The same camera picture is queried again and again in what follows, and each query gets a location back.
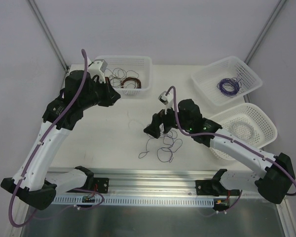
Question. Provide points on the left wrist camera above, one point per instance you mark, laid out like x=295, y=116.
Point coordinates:
x=96, y=69

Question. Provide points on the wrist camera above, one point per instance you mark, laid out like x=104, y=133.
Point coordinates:
x=167, y=98
x=96, y=69

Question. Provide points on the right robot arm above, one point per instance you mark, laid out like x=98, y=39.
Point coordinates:
x=272, y=176

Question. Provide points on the right aluminium frame post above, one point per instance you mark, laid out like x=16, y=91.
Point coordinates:
x=265, y=30

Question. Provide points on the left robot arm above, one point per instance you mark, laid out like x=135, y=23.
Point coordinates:
x=30, y=184

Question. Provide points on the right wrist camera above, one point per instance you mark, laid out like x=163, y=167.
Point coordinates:
x=167, y=98

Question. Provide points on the white round-hole basket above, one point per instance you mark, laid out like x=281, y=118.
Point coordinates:
x=249, y=124

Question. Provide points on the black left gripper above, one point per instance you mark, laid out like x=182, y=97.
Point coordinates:
x=107, y=92

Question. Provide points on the white rectangular basket right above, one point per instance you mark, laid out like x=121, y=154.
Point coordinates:
x=225, y=80

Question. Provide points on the white rectangular basket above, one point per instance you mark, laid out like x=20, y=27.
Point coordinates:
x=129, y=75
x=225, y=80

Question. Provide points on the aluminium mounting rail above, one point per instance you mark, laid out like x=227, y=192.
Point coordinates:
x=152, y=183

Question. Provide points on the white slotted cable duct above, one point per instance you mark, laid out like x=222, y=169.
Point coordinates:
x=136, y=201

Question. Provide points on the white rectangular basket left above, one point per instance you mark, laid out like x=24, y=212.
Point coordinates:
x=129, y=75

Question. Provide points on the aluminium frame post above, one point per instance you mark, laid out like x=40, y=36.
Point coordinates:
x=265, y=30
x=48, y=34

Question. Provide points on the left aluminium frame post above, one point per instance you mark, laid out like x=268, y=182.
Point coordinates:
x=48, y=34

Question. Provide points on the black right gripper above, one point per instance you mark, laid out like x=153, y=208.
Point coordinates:
x=161, y=121

